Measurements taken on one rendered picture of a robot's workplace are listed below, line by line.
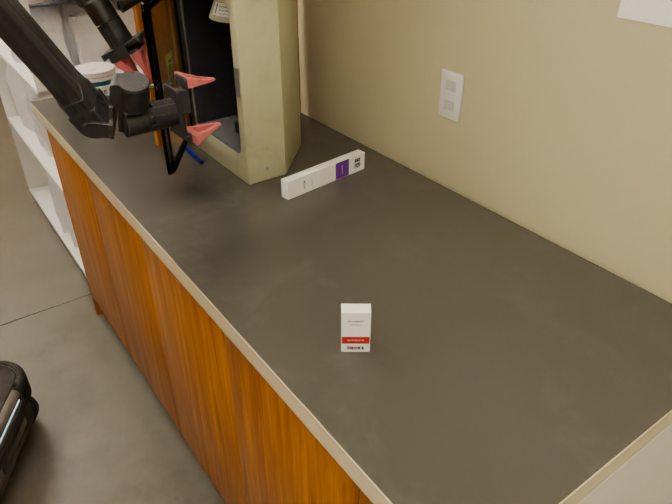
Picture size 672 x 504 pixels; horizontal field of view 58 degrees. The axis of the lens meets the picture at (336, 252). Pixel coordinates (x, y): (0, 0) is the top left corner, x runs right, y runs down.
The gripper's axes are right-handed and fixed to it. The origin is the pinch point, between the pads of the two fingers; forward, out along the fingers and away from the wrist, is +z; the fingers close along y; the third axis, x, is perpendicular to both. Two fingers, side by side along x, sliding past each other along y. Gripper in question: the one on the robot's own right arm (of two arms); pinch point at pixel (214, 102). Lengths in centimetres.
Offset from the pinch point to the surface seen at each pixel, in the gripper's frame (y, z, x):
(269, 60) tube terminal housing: 3.3, 19.5, 9.8
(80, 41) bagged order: -14, 8, 139
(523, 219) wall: -29, 55, -42
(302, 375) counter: -27, -15, -55
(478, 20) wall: 12, 55, -21
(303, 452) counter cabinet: -45, -16, -55
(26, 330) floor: -118, -45, 118
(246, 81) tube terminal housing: -0.4, 13.0, 9.8
